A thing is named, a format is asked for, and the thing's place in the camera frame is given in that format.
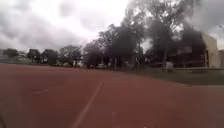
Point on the tan building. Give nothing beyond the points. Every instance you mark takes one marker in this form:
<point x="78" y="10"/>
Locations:
<point x="209" y="50"/>

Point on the row of trees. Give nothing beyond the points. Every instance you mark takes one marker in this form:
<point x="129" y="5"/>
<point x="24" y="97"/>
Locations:
<point x="123" y="46"/>

